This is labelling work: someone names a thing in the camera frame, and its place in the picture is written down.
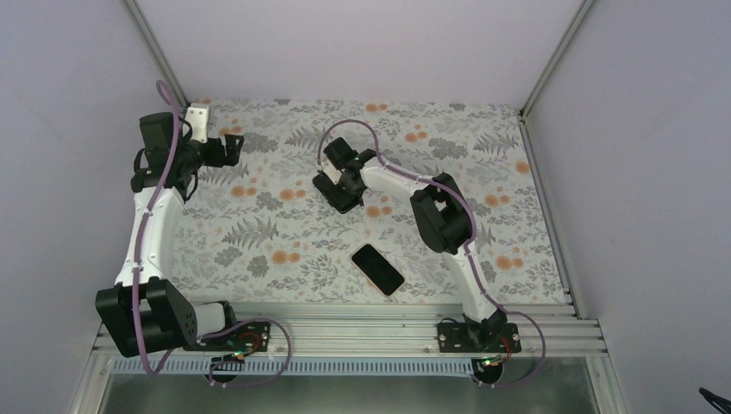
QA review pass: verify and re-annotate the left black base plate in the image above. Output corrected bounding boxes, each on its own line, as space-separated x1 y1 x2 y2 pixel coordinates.
184 322 271 354

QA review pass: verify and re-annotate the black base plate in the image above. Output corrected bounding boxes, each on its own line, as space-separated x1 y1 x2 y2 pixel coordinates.
436 318 522 354
184 322 271 354

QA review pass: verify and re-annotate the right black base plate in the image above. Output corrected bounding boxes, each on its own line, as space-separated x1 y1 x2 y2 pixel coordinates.
436 318 522 354

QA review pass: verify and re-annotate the dark green smartphone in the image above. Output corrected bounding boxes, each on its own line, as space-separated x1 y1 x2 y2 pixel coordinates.
313 172 366 214

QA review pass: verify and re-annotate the slotted grey cable duct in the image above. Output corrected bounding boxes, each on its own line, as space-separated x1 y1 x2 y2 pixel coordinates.
109 356 473 377

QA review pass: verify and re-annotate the aluminium rail frame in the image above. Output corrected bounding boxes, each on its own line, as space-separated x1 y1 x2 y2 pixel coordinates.
71 304 627 413

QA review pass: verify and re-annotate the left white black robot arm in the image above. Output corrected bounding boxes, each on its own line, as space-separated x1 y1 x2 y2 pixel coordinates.
95 104 244 357

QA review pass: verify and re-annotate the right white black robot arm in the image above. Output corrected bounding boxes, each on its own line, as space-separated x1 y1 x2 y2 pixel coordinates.
313 138 508 351

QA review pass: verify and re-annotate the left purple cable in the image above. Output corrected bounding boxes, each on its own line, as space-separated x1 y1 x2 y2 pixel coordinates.
129 79 292 390

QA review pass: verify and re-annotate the floral patterned table mat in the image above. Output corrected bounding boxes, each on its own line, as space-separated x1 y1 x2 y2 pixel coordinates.
172 99 565 304

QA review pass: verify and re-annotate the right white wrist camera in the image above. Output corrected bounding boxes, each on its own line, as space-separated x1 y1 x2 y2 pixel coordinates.
321 160 341 183

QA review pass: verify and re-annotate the black phone in pink case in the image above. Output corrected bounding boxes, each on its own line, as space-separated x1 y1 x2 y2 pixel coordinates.
350 243 406 297

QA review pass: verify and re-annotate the black object at corner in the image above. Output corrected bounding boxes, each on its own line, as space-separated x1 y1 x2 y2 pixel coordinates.
698 387 731 414

